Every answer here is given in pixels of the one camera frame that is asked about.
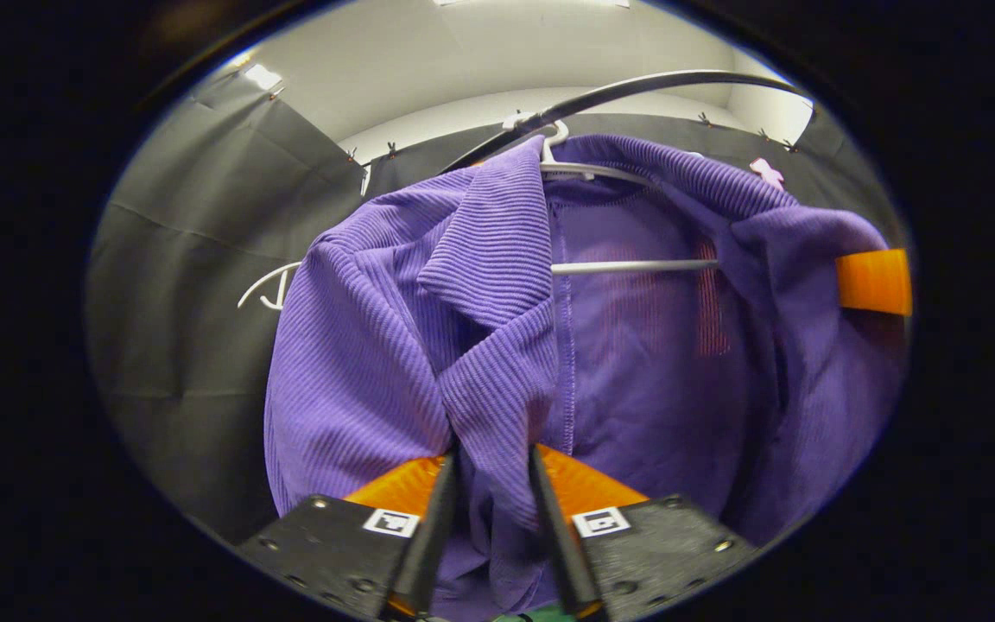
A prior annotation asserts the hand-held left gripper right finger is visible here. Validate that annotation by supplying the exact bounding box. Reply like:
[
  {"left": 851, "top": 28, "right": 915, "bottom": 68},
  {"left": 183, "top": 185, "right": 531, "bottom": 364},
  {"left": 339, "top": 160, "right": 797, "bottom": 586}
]
[{"left": 528, "top": 442, "right": 762, "bottom": 622}]

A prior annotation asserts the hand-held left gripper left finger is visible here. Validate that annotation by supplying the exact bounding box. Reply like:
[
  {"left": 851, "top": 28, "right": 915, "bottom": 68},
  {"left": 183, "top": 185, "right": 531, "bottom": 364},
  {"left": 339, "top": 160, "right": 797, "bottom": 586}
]
[{"left": 234, "top": 449, "right": 464, "bottom": 622}]

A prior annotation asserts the purple corduroy jacket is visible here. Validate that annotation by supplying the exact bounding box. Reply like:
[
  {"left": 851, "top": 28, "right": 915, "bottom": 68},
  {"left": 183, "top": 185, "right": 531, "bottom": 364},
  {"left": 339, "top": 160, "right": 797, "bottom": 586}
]
[{"left": 263, "top": 132, "right": 909, "bottom": 622}]

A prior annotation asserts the white clothes hanger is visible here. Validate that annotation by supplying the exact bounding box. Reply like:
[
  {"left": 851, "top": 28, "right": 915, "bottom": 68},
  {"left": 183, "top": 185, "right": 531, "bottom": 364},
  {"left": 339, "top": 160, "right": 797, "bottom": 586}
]
[
  {"left": 237, "top": 261, "right": 301, "bottom": 312},
  {"left": 502, "top": 111, "right": 720, "bottom": 277}
]

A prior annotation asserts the black clothes rack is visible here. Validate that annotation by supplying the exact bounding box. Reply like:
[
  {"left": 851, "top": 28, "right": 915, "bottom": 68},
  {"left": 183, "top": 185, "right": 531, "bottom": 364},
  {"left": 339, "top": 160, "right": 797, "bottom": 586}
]
[{"left": 441, "top": 69, "right": 814, "bottom": 174}]

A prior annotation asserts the black backdrop cloth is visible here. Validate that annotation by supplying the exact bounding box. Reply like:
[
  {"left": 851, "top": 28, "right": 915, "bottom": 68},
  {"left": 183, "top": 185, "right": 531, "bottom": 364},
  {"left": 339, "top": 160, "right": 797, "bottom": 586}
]
[{"left": 87, "top": 65, "right": 913, "bottom": 549}]

